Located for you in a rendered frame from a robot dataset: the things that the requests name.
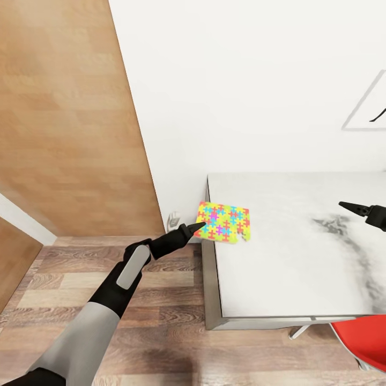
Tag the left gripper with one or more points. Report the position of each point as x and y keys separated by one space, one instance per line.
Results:
x=180 y=237

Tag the painting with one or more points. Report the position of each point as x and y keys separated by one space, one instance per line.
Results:
x=371 y=109

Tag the sliding door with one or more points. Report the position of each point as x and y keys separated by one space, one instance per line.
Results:
x=17 y=252
x=72 y=154

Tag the swivel chair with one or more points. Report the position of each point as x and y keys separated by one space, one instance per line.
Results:
x=364 y=338

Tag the jigsaw puzzle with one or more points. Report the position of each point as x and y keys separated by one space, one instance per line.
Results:
x=223 y=222

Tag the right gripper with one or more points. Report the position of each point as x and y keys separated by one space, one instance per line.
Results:
x=376 y=215

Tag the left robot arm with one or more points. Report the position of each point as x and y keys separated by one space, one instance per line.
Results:
x=75 y=356

